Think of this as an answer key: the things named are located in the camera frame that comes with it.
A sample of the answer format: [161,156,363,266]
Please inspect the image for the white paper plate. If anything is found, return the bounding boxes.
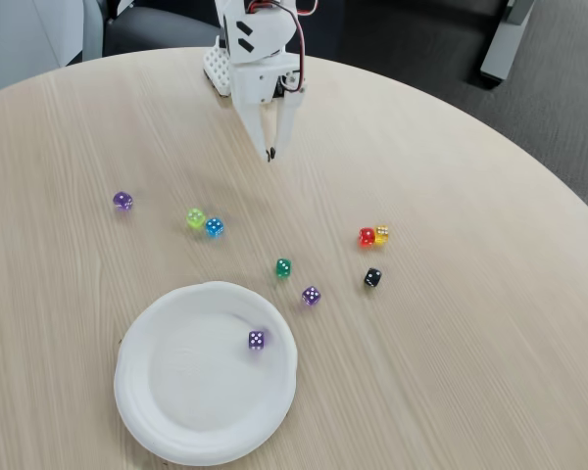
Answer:
[112,280,299,467]

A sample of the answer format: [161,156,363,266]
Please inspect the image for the dark grey chair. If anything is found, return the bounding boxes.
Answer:
[101,0,222,58]

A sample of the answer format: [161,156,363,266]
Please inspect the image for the grey desk leg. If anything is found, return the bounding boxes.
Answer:
[479,0,536,82]

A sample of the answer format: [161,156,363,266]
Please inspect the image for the white cabinet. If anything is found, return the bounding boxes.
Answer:
[0,0,85,97]

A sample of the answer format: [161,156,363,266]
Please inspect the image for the white perforated base plate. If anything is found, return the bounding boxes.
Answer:
[201,36,236,97]

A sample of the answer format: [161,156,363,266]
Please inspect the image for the red black servo cable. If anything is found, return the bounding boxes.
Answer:
[244,0,320,94]

